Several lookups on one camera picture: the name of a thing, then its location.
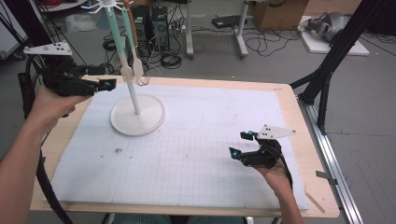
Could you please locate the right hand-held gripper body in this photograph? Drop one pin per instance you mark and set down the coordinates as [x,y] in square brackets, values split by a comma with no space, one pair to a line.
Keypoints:
[263,158]

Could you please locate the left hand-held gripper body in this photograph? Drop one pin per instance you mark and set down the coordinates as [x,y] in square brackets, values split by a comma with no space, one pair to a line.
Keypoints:
[65,85]

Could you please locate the white rack stand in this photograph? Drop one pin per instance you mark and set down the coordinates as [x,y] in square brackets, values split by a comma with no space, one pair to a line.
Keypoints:
[138,119]

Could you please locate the person's right hand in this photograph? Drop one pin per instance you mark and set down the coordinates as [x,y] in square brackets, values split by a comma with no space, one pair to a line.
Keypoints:
[275,180]

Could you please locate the person's left hand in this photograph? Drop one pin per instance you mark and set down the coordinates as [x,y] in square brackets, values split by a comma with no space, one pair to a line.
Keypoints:
[49,107]

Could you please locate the light wooden table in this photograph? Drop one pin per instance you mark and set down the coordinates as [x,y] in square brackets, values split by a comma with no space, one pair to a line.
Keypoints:
[306,161]

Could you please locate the clear plastic bag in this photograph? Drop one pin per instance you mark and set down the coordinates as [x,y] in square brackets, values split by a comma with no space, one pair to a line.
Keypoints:
[77,23]

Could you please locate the white foam mat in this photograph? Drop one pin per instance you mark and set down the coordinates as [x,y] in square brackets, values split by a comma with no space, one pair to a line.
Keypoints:
[186,174]

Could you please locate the black computer tower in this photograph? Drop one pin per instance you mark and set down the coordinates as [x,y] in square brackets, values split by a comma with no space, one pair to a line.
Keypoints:
[160,29]
[143,31]

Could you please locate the thin wooden stick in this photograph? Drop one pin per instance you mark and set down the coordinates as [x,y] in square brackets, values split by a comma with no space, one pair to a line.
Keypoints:
[315,202]

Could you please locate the white round table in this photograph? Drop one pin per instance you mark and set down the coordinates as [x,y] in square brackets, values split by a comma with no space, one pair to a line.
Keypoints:
[67,6]

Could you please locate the white cabinet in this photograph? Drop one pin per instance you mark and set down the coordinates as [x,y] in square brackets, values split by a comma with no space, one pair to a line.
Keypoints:
[7,40]

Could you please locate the white floor board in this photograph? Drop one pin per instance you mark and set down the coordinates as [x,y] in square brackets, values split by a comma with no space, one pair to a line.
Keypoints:
[317,45]

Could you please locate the flat black box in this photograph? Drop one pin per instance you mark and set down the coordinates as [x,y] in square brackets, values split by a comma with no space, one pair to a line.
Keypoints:
[227,21]

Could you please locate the brown cardboard box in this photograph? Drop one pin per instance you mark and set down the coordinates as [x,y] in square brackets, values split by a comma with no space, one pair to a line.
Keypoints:
[277,15]

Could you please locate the grey headset device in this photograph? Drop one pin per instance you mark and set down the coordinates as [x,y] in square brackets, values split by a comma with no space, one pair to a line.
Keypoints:
[333,25]

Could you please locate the beige cardboard box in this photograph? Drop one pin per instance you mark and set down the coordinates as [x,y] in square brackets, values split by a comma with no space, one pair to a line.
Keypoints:
[333,6]

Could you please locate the grey metal clamp bracket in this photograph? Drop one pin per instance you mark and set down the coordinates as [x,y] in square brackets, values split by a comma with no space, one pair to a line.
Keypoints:
[325,176]

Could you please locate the aluminium rail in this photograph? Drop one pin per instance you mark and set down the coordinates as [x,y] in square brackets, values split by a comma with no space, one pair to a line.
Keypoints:
[333,161]

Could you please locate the black metal frame stand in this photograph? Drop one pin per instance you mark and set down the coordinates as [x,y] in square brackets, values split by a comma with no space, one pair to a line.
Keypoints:
[21,21]
[339,46]

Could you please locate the white desk frame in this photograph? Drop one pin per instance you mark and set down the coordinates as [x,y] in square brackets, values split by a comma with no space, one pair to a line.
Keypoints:
[190,31]

